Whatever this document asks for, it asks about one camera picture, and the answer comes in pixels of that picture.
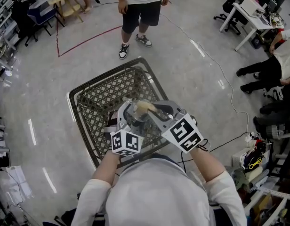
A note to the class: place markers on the grey foam roll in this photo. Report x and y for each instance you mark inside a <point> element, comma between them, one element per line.
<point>260,176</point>

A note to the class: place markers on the person's white shirt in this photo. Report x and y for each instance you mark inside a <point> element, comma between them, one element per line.
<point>156,192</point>

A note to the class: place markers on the black office chair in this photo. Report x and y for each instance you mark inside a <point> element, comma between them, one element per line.
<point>20,15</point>
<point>67,216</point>
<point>228,5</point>

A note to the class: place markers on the person's right forearm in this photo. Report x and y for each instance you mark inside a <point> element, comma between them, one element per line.
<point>208,166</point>

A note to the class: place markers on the white power strip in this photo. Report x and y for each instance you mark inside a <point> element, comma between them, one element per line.
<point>249,138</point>

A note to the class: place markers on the white papers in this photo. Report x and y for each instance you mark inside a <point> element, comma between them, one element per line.
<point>16,175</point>

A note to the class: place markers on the white appliance box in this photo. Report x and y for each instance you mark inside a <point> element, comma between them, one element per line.
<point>236,158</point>

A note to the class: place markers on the white metal rack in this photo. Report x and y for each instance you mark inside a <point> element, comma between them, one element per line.
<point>276,193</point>

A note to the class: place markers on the white rectangular case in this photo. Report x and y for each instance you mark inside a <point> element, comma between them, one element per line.
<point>251,6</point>

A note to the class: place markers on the white desk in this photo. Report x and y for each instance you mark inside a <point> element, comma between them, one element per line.
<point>244,14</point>

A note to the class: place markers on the clear glass jar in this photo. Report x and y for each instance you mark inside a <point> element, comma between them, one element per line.
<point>138,118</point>

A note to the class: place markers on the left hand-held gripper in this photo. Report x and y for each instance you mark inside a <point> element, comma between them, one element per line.
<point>126,142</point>

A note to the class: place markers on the yellow sponge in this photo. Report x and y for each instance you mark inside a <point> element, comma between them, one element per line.
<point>143,107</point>

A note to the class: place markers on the blue chair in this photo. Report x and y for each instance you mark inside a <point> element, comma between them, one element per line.
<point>40,14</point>

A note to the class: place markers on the woven wicker glass-top table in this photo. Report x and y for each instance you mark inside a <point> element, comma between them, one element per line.
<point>100,91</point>

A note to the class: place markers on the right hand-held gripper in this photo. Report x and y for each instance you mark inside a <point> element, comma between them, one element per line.
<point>182,133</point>

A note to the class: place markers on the person's blue jeans legs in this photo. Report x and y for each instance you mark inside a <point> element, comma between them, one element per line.
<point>165,157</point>

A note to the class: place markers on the person's left forearm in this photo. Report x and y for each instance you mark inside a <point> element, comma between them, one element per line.
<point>105,171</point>

